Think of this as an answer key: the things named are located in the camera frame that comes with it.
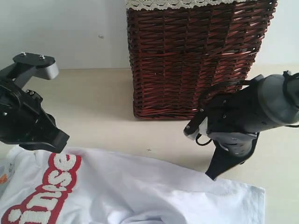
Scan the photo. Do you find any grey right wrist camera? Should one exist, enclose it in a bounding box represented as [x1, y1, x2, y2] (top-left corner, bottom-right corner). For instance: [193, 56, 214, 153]
[184, 111, 208, 141]

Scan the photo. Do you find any brown wicker basket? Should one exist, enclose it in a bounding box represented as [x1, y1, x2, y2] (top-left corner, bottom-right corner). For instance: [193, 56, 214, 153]
[126, 0, 278, 120]

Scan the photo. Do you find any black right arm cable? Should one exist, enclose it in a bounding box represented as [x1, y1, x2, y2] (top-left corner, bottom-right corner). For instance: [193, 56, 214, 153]
[195, 80, 252, 147]

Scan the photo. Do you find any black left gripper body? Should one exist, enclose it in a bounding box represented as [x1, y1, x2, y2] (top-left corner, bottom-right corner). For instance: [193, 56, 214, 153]
[0, 79, 56, 145]

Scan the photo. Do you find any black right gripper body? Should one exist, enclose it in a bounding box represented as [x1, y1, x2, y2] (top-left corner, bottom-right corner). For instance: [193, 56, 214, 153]
[207, 130, 259, 163]

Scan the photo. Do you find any white t-shirt with red lettering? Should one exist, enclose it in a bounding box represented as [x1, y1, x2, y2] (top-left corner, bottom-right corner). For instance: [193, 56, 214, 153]
[0, 147, 265, 224]

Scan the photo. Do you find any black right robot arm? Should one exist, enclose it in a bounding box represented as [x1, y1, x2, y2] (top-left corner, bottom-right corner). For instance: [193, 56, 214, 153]
[206, 71, 299, 180]

